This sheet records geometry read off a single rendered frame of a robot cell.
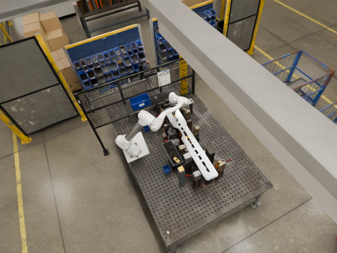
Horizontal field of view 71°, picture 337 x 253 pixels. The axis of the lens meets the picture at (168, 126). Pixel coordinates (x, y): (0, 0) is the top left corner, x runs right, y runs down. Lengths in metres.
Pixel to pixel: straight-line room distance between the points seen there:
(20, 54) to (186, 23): 3.72
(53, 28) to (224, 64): 6.62
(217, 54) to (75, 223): 3.85
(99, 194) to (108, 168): 0.48
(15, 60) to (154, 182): 2.84
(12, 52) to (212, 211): 3.69
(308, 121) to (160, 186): 2.89
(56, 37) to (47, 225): 4.41
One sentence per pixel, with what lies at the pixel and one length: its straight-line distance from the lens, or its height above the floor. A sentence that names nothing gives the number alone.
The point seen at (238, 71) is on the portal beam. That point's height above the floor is 3.33.
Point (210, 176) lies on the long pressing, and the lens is 3.09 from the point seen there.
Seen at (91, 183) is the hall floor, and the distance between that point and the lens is 4.47.
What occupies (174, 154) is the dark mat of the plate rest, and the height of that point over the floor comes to 1.16.
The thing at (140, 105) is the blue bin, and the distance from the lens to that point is 3.75.
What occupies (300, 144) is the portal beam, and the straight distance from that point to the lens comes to 0.58.
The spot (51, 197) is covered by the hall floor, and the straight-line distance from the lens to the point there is 4.67.
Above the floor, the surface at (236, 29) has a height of 0.84.
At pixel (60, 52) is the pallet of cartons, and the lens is 6.22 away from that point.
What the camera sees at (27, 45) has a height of 1.87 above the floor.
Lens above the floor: 3.77
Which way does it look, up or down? 52 degrees down
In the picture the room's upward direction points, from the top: 7 degrees counter-clockwise
